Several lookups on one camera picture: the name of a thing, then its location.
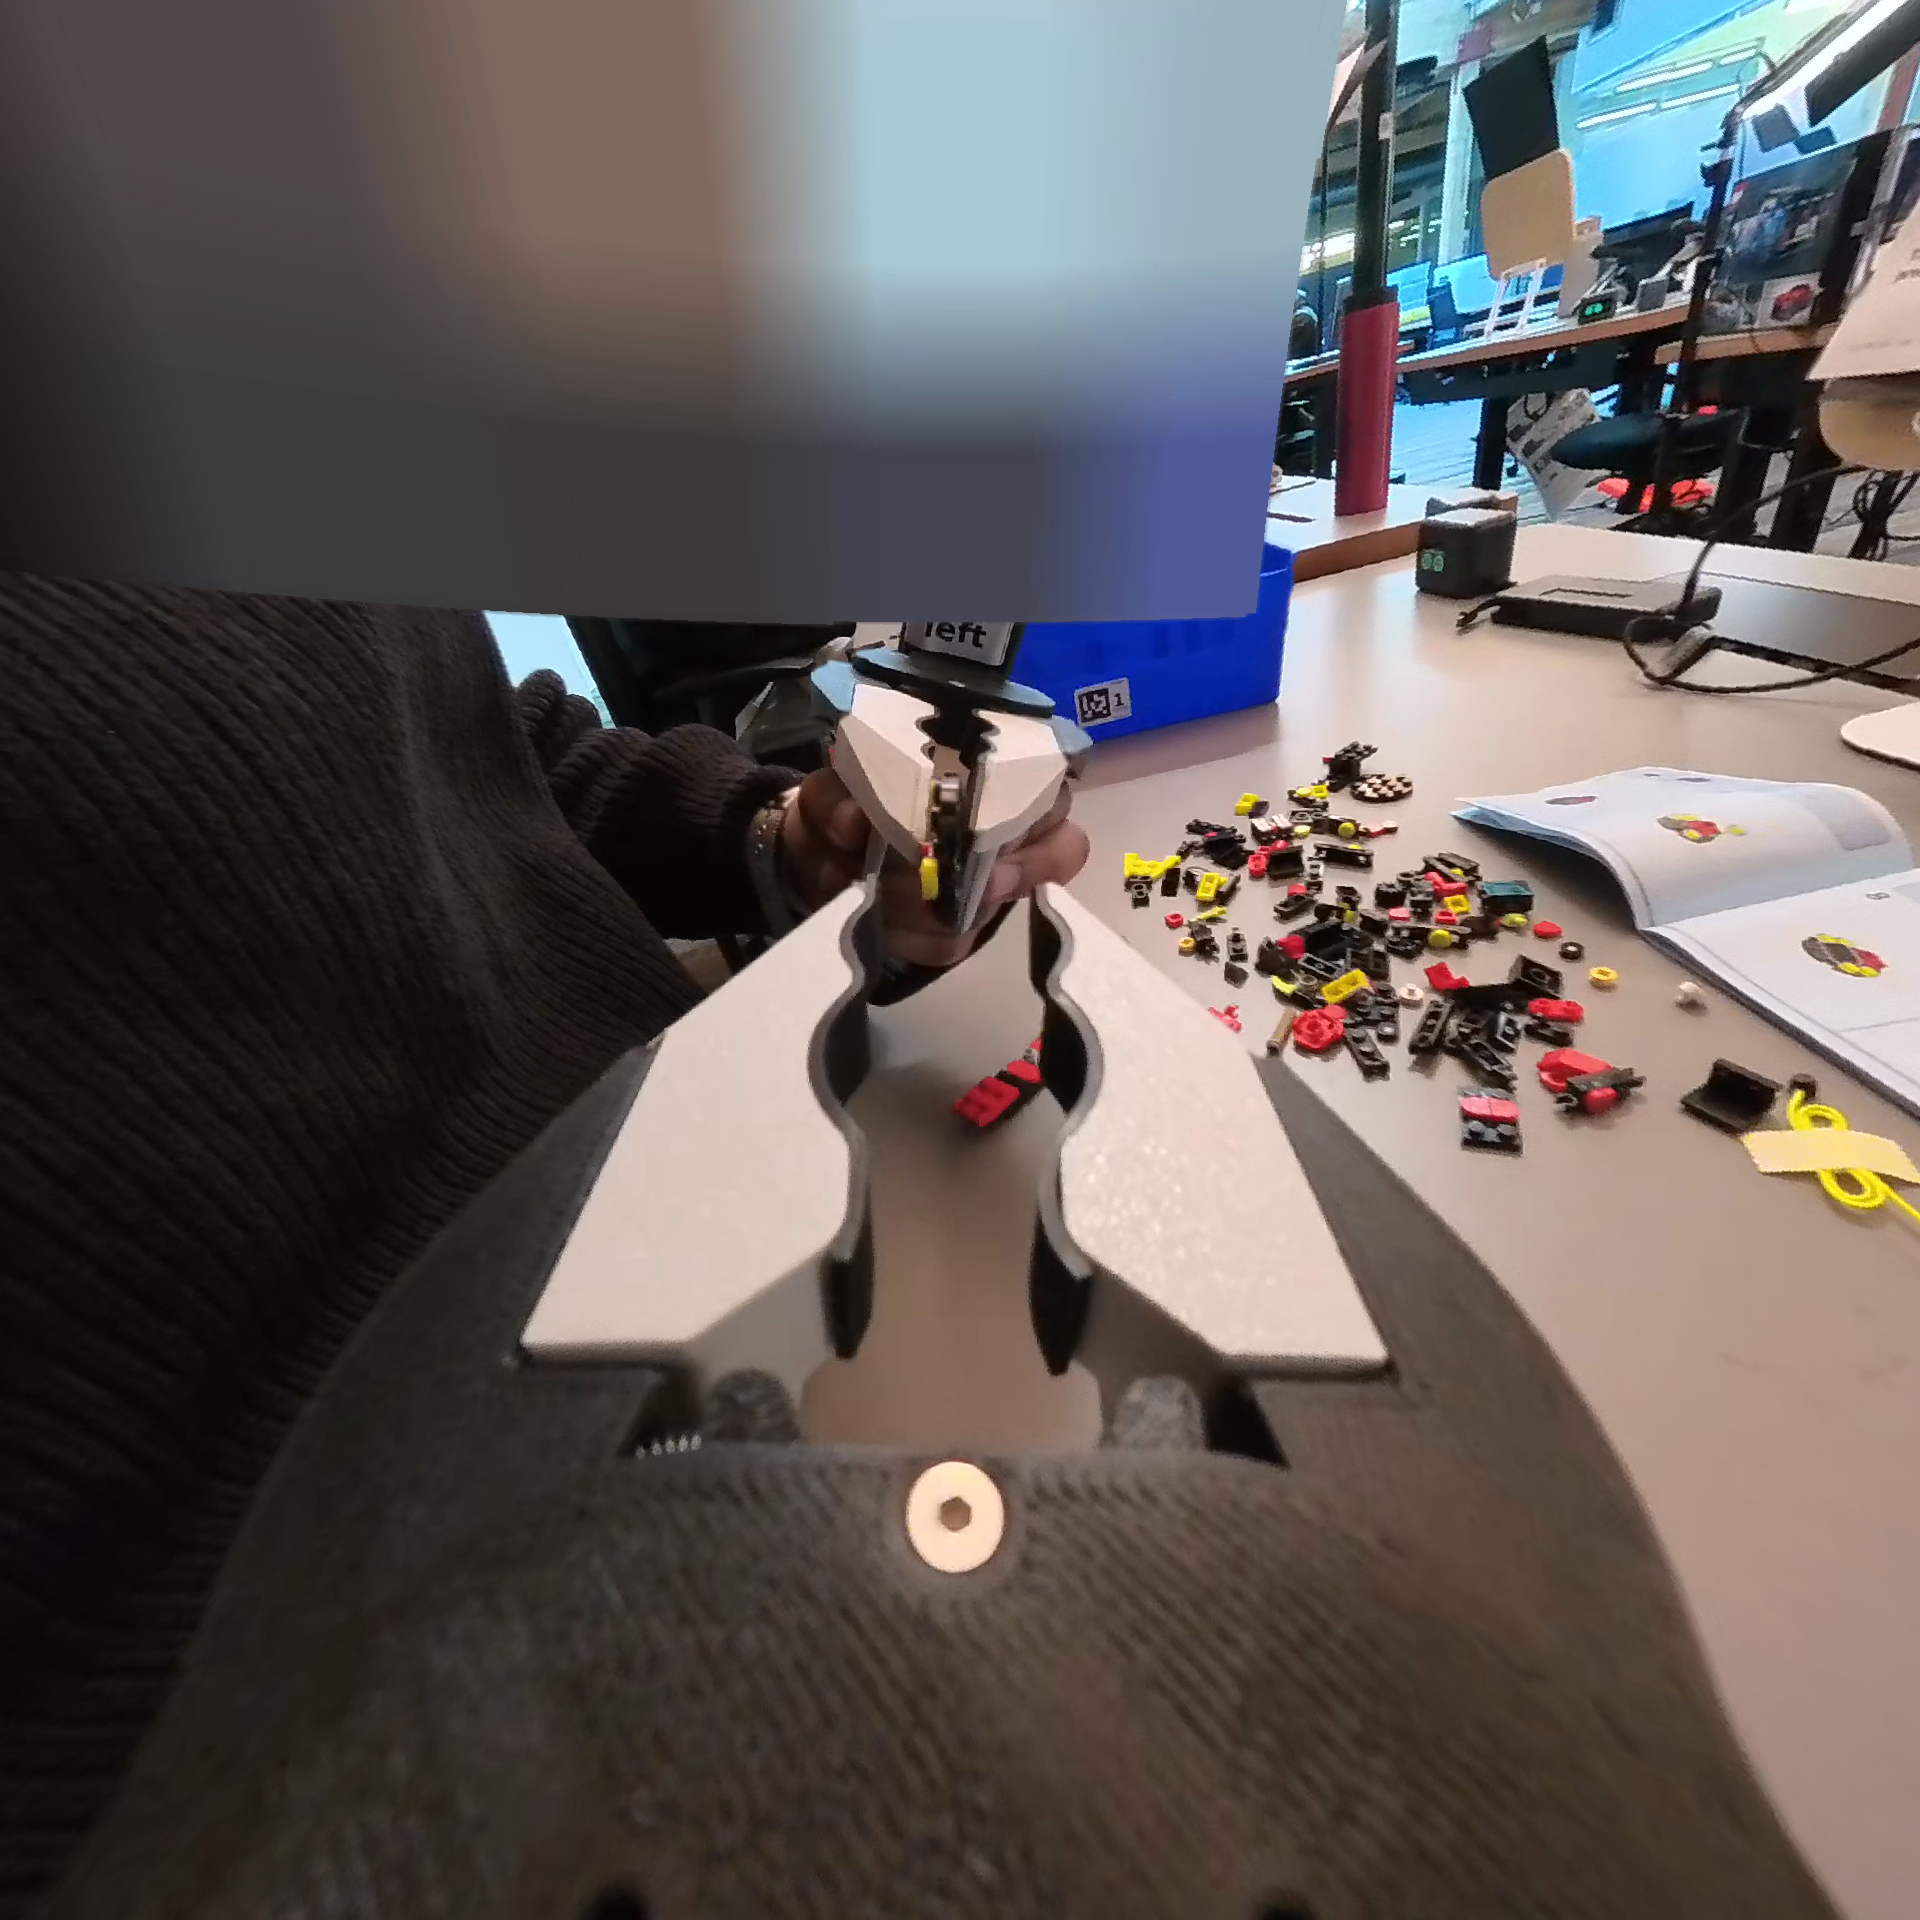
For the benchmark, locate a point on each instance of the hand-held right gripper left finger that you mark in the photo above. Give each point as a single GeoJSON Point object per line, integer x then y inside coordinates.
{"type": "Point", "coordinates": [706, 1200]}

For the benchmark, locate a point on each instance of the black box green label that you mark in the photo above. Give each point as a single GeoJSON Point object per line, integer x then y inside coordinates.
{"type": "Point", "coordinates": [1465, 555]}

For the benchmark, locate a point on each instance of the red black lego strip assembly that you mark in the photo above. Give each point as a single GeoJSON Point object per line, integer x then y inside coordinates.
{"type": "Point", "coordinates": [989, 1097]}

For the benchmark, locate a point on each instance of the red black lego clip piece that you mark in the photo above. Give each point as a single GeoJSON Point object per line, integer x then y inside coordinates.
{"type": "Point", "coordinates": [1575, 1073]}

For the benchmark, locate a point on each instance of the person's black knit sweater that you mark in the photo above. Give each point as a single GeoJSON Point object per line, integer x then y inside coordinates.
{"type": "Point", "coordinates": [228, 1048]}

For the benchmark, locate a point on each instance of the beige tape strip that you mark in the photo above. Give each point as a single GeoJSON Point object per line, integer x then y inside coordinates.
{"type": "Point", "coordinates": [1799, 1154]}

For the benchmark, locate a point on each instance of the white stand base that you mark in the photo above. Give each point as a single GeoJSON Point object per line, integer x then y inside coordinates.
{"type": "Point", "coordinates": [1887, 740]}

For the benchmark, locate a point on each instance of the blue storage bin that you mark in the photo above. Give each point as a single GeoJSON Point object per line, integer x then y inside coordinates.
{"type": "Point", "coordinates": [1188, 661]}

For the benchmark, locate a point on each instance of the person's left hand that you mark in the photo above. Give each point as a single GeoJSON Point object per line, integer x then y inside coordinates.
{"type": "Point", "coordinates": [835, 840]}

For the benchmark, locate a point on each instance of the person's left forearm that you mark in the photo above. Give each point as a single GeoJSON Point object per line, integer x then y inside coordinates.
{"type": "Point", "coordinates": [643, 812]}

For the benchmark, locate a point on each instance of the black office chair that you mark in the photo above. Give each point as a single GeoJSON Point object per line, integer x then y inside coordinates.
{"type": "Point", "coordinates": [1635, 442]}

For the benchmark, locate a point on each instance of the red round lego plate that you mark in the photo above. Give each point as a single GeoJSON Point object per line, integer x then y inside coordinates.
{"type": "Point", "coordinates": [1319, 1030]}

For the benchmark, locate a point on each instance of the flat black device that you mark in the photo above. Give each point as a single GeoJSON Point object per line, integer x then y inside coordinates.
{"type": "Point", "coordinates": [1604, 603]}

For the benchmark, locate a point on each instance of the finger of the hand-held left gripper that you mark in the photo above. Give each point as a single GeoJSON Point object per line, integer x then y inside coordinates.
{"type": "Point", "coordinates": [1019, 783]}
{"type": "Point", "coordinates": [883, 771]}

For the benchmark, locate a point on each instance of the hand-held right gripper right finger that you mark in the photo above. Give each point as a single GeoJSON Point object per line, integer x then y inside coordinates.
{"type": "Point", "coordinates": [1200, 1200]}

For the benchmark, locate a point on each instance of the lego instruction booklet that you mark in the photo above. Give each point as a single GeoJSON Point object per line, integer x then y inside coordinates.
{"type": "Point", "coordinates": [1724, 869]}

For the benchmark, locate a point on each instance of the black lego plate red tile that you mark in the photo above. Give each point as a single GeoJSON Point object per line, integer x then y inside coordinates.
{"type": "Point", "coordinates": [1489, 1121]}

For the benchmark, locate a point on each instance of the black lego slope piece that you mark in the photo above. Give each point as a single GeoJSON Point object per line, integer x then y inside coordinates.
{"type": "Point", "coordinates": [1724, 1096]}

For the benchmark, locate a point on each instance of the pile of lego pieces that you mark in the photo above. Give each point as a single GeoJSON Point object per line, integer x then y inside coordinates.
{"type": "Point", "coordinates": [1350, 945]}

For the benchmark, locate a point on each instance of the red padded pole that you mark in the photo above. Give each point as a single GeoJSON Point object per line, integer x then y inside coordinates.
{"type": "Point", "coordinates": [1366, 389]}

